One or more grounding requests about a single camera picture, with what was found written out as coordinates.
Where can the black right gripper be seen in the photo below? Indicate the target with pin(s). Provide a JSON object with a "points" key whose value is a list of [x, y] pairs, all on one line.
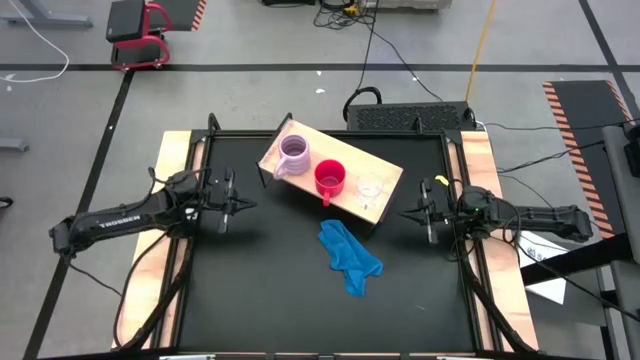
{"points": [[442, 215]]}

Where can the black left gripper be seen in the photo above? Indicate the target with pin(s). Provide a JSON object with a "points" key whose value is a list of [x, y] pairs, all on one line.
{"points": [[215, 195]]}

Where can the clear plastic mug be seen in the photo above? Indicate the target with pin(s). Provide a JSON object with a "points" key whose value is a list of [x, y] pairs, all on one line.
{"points": [[370, 187]]}

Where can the lilac ribbed ceramic mug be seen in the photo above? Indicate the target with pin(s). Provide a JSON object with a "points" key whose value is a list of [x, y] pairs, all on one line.
{"points": [[294, 155]]}

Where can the red plastic mug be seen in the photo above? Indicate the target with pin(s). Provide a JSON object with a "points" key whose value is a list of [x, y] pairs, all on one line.
{"points": [[330, 177]]}

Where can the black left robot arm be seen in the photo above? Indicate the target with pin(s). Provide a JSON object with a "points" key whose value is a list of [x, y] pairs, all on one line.
{"points": [[125, 220]]}

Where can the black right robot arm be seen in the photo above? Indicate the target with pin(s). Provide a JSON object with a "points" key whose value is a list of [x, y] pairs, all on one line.
{"points": [[540, 220]]}

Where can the wooden shelf with black legs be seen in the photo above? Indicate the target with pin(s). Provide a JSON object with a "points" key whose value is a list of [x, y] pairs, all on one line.
{"points": [[350, 155]]}

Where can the yellow tape piece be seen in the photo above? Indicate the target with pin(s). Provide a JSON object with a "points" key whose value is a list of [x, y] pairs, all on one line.
{"points": [[440, 180]]}

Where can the blue microfibre cloth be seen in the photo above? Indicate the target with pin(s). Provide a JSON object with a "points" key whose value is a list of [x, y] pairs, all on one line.
{"points": [[350, 255]]}

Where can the black computer case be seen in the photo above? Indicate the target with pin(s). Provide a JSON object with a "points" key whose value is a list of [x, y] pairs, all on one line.
{"points": [[410, 116]]}

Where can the wooden side board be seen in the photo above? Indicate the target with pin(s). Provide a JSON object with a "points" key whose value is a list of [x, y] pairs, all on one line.
{"points": [[145, 280], [505, 280]]}

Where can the white paper sheet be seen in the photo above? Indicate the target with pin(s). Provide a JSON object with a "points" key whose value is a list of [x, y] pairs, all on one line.
{"points": [[542, 260]]}

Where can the large hazard-striped black mat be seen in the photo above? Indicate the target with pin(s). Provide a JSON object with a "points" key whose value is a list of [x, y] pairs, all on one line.
{"points": [[585, 130]]}

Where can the red and black rolling stool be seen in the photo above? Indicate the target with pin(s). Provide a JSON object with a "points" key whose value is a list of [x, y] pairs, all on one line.
{"points": [[135, 35]]}

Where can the small hazard-striped black mat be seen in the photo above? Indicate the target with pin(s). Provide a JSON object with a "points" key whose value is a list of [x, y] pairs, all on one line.
{"points": [[182, 12]]}

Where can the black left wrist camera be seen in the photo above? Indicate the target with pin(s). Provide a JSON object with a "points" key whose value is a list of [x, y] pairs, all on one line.
{"points": [[215, 189]]}

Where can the black aluminium table frame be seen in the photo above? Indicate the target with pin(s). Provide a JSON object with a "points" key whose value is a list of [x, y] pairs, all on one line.
{"points": [[460, 150]]}

